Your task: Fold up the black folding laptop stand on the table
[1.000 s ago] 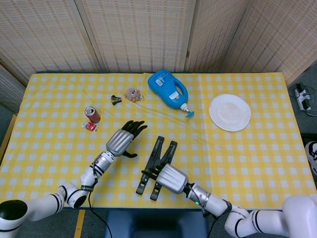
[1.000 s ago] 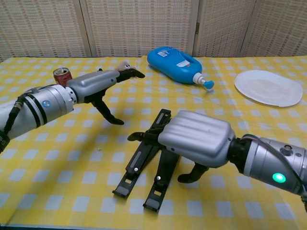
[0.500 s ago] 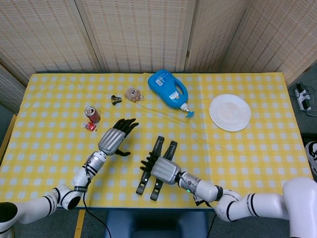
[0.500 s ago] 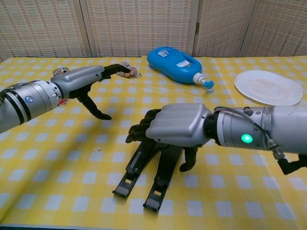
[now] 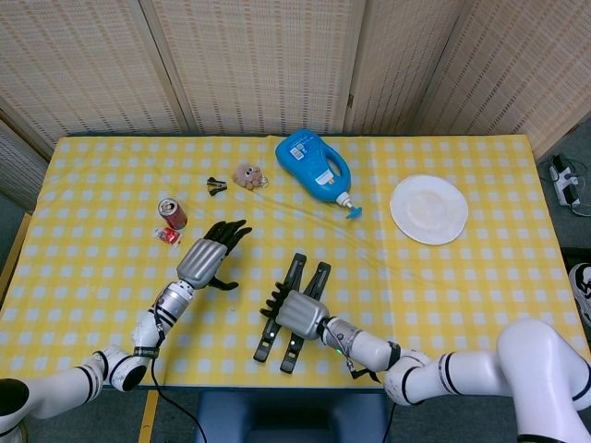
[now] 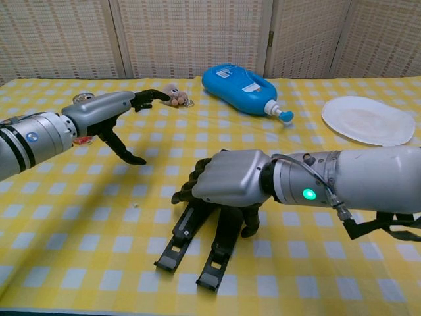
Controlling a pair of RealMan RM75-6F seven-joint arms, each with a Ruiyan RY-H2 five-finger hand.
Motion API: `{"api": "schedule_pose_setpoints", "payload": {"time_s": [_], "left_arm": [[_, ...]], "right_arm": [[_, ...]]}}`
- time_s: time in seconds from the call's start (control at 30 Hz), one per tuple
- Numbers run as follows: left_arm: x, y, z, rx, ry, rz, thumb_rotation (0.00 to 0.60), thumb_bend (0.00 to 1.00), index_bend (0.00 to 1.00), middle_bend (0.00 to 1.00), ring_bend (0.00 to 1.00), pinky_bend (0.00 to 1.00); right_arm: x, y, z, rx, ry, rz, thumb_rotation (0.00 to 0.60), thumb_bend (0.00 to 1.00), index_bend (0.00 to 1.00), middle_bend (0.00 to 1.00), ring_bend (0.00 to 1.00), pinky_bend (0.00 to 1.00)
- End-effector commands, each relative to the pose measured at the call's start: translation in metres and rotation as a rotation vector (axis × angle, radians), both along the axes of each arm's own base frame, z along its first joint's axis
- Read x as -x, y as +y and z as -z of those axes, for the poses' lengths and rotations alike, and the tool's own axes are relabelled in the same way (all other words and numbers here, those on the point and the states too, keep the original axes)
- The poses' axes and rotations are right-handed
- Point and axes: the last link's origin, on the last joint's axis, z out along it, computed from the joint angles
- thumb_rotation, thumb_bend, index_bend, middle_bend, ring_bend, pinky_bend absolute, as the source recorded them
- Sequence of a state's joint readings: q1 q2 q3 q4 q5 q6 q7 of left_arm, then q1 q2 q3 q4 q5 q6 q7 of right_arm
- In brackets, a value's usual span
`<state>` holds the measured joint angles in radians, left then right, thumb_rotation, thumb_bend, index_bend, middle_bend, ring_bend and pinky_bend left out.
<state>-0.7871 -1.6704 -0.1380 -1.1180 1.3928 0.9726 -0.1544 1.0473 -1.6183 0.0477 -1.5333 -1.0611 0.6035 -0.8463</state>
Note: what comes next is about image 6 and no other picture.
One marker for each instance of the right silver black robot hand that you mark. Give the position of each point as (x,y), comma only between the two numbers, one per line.
(230,177)

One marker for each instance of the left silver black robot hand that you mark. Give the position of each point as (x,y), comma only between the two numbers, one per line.
(98,112)

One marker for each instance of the black folding laptop stand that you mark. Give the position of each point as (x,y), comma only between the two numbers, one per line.
(184,227)

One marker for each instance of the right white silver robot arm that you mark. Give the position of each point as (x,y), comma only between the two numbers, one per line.
(361,177)

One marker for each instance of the yellow checkered tablecloth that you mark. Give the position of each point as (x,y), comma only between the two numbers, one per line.
(98,247)

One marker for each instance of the red soda can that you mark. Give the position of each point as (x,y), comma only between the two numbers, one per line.
(83,97)

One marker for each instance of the crumpled red snack wrapper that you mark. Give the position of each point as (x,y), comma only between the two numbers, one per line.
(82,141)

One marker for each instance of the blue detergent pump bottle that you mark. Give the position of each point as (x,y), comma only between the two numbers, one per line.
(237,89)

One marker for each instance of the beige woven folding screen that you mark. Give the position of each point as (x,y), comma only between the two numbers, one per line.
(197,33)

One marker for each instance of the brass screen hinge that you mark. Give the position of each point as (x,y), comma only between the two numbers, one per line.
(271,37)

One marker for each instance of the white paper plate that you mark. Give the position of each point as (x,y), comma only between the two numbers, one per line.
(365,121)

